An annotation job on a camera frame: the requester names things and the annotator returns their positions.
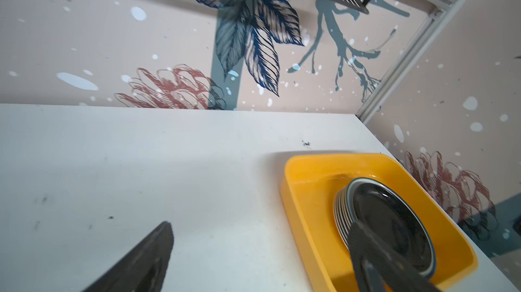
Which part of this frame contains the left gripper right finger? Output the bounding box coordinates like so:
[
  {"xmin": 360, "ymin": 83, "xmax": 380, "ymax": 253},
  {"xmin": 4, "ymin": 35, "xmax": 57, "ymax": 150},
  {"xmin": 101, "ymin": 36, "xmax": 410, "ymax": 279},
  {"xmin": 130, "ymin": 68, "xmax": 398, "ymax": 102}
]
[{"xmin": 348, "ymin": 221, "xmax": 438, "ymax": 291}]

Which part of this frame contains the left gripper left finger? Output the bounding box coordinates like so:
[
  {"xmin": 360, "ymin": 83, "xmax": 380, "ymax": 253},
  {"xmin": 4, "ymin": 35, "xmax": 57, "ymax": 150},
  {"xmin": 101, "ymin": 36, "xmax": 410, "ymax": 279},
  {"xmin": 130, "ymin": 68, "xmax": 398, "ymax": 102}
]
[{"xmin": 85, "ymin": 221, "xmax": 174, "ymax": 292}]

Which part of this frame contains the yellow plastic bin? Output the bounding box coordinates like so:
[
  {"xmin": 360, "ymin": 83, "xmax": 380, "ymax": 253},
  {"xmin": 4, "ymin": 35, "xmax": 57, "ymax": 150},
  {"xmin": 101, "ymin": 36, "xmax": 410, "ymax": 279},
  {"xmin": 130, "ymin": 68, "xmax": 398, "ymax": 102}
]
[{"xmin": 281, "ymin": 154, "xmax": 478, "ymax": 291}]

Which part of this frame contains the white plate black rim back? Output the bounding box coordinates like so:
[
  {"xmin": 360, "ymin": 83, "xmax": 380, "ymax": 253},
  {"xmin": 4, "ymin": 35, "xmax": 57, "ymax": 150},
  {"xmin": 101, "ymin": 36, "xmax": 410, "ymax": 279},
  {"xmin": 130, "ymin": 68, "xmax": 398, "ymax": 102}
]
[{"xmin": 333, "ymin": 186, "xmax": 351, "ymax": 249}]

